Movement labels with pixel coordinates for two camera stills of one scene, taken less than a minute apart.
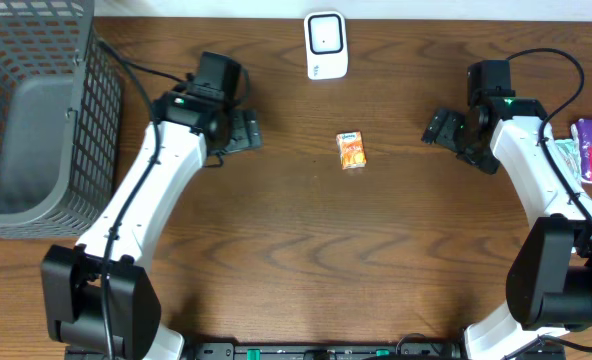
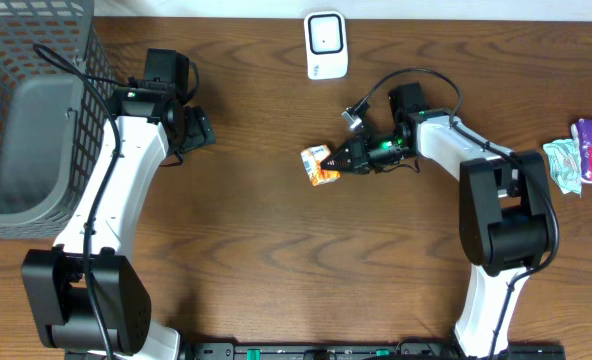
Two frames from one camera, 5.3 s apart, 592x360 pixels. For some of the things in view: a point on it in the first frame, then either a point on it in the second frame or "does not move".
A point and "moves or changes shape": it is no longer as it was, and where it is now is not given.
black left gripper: x=243 y=130 -> x=201 y=131
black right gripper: x=441 y=129 -> x=359 y=160
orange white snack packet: x=352 y=149 moves or changes shape
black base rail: x=308 y=351 does not move
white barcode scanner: x=326 y=44 does not move
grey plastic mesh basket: x=48 y=119 does not move
